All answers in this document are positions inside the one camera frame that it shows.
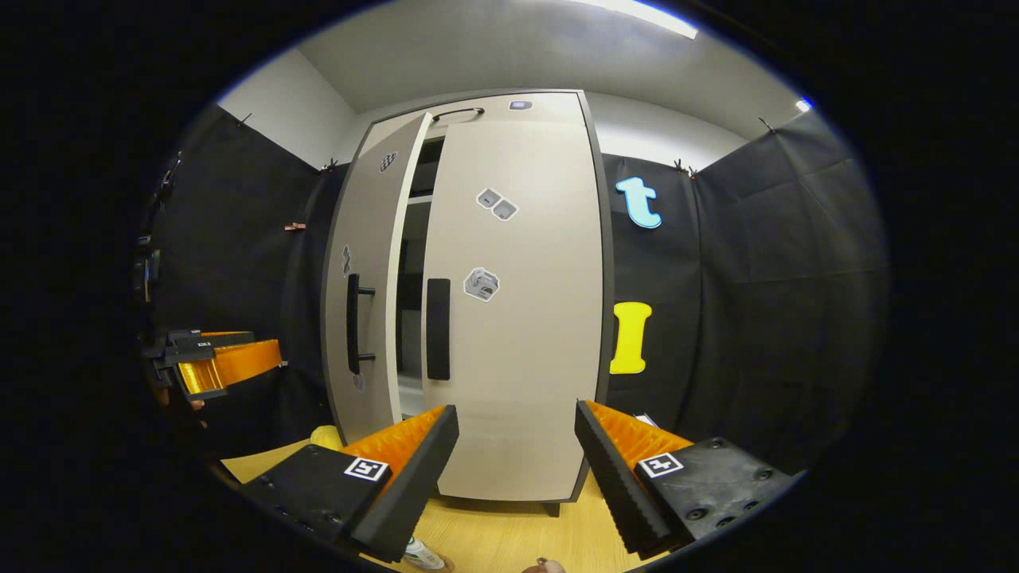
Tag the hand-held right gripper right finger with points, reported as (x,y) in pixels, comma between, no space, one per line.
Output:
(613,485)

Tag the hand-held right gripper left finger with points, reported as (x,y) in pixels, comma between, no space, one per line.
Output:
(422,485)

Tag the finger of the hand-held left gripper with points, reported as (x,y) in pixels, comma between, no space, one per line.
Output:
(195,344)
(231,337)

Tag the white bottle with green label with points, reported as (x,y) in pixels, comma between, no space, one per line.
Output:
(422,553)

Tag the brown round coaster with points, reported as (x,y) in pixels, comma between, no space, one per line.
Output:
(446,567)

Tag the light grey cabinet door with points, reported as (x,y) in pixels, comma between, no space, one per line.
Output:
(370,239)
(525,358)

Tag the grey cabinet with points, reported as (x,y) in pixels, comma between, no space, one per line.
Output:
(412,263)

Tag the beige cabinet drawer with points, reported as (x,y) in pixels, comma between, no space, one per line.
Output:
(557,107)

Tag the small brown object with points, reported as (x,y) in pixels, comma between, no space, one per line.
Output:
(543,566)

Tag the yellow round object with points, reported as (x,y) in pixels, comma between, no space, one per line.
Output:
(326,438)

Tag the black cloth clip pair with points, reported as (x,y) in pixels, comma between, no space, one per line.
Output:
(328,165)
(682,167)

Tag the long ceiling light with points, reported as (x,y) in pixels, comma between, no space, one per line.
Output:
(637,16)

